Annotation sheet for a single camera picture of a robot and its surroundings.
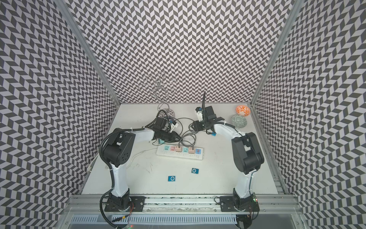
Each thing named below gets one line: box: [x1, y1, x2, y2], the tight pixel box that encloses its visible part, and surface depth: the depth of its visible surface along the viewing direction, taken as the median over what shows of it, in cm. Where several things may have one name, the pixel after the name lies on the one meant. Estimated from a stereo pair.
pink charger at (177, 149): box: [174, 145, 183, 153], surface depth 88 cm
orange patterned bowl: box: [235, 104, 252, 117], surface depth 111 cm
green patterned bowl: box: [231, 114, 248, 128], surface depth 107 cm
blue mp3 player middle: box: [191, 167, 200, 175], surface depth 86 cm
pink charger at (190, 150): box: [188, 146, 195, 155], surface depth 88 cm
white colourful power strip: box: [156, 145, 205, 160], surface depth 91 cm
